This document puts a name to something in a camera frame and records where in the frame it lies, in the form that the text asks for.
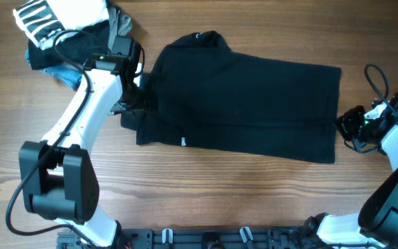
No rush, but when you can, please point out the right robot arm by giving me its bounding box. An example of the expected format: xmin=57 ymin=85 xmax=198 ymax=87
xmin=296 ymin=103 xmax=398 ymax=248

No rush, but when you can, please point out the black and white folded garment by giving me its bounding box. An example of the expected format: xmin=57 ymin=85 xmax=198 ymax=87
xmin=12 ymin=0 xmax=109 ymax=50

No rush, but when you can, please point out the grey folded garment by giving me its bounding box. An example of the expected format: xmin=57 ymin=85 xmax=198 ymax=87
xmin=108 ymin=6 xmax=133 ymax=48

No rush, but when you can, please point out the black t-shirt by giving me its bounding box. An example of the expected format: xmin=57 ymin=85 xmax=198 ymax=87
xmin=120 ymin=31 xmax=341 ymax=163

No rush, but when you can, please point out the blue denim folded garment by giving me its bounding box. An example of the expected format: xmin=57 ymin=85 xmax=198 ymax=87
xmin=39 ymin=64 xmax=82 ymax=91

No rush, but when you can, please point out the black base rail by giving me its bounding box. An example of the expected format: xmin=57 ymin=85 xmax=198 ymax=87
xmin=56 ymin=226 xmax=365 ymax=249

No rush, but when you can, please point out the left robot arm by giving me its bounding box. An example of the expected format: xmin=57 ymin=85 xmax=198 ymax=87
xmin=14 ymin=54 xmax=144 ymax=248

